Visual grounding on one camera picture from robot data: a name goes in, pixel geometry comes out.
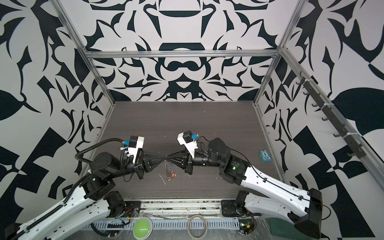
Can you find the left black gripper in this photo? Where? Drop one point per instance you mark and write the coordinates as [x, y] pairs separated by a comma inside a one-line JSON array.
[[144, 164]]

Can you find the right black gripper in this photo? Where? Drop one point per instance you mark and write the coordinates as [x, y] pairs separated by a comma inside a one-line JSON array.
[[189, 161]]

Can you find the metal keyring with yellow tag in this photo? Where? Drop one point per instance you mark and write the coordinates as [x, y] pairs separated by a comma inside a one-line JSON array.
[[169, 167]]

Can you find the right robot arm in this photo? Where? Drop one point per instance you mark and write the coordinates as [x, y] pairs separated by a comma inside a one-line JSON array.
[[264, 195]]

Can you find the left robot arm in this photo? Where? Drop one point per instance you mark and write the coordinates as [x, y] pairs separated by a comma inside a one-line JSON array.
[[92, 197]]

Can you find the green round button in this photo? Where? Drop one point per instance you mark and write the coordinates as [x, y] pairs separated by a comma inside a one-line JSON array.
[[142, 228]]

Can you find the light blue toy block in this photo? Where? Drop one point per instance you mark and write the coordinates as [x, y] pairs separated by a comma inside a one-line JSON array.
[[265, 156]]

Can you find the dark green cloth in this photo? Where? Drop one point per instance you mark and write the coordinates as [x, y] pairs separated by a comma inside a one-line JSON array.
[[281, 228]]

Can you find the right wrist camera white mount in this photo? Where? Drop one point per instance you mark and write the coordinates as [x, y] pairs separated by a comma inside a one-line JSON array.
[[189, 141]]

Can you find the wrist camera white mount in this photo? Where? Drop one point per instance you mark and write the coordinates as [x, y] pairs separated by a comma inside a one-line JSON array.
[[132, 147], [189, 141]]

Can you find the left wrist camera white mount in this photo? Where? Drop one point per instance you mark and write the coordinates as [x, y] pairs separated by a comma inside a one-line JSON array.
[[132, 147]]

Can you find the aluminium front rail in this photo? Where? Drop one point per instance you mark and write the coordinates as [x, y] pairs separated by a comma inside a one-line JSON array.
[[180, 205]]

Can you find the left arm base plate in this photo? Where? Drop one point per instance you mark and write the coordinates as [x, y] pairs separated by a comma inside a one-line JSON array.
[[131, 209]]

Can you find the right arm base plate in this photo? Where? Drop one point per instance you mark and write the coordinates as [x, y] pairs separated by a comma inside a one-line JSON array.
[[229, 209]]

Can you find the white slotted cable duct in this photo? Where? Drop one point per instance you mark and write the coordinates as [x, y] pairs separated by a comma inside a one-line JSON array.
[[176, 224]]

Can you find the aluminium frame crossbar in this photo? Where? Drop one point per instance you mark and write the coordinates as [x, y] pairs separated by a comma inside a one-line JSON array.
[[181, 54]]

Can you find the black wall hook rack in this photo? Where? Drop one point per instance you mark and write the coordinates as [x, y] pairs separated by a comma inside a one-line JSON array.
[[334, 116]]

